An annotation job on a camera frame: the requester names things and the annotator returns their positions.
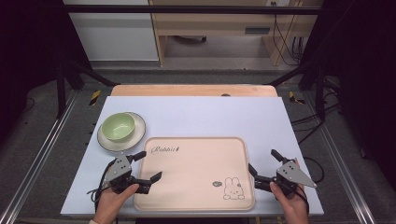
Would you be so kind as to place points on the white plate with dark rim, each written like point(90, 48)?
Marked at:
point(137, 136)

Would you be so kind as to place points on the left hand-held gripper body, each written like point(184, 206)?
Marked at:
point(120, 168)

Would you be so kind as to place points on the aluminium floor rail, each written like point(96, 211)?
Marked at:
point(345, 168)
point(37, 155)

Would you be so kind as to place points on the wooden table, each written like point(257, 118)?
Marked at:
point(186, 90)

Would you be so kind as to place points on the green bowl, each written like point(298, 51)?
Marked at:
point(118, 127)

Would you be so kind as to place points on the dark object under desk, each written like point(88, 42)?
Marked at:
point(190, 39)

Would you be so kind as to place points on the pink tray with rabbit print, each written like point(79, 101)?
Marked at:
point(193, 174)

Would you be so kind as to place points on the wooden desk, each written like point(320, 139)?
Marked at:
point(218, 21)

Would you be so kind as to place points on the black horizontal frame bar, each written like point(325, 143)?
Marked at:
point(186, 9)

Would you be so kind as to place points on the person's left hand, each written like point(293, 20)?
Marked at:
point(109, 202)

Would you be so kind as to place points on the yellow black tape strip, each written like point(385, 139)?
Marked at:
point(292, 97)
point(95, 97)

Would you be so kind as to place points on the black metal stand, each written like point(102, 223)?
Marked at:
point(60, 93)
point(320, 93)

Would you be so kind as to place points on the white cabinet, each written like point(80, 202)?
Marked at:
point(115, 37)

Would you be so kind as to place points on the black curtain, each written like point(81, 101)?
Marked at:
point(31, 46)
point(367, 77)

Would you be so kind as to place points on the person's right hand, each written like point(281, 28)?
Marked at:
point(292, 208)

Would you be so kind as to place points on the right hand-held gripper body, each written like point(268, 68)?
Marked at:
point(294, 174)

